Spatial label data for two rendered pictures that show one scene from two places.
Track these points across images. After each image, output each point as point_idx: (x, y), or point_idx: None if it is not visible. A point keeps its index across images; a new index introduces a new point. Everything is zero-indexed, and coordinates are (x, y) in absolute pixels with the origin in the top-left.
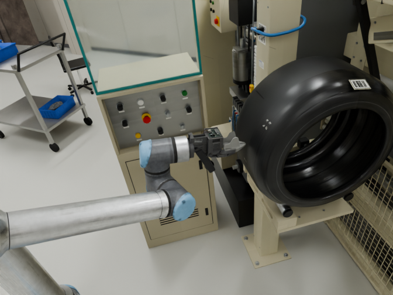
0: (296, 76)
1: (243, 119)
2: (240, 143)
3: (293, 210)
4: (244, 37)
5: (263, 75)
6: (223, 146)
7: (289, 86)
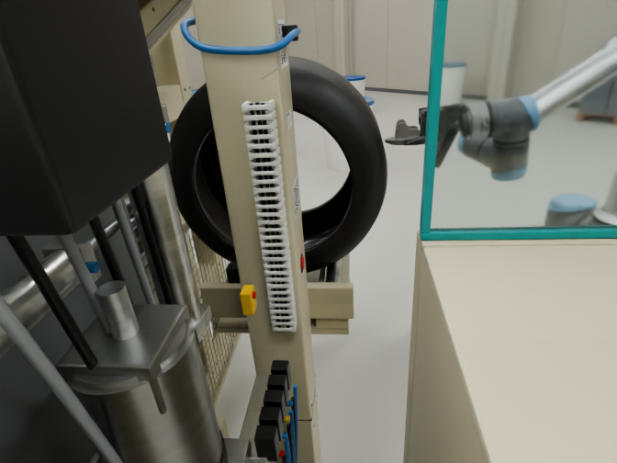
0: (308, 62)
1: (377, 128)
2: (391, 139)
3: (312, 273)
4: (95, 285)
5: (292, 137)
6: (417, 127)
7: (324, 67)
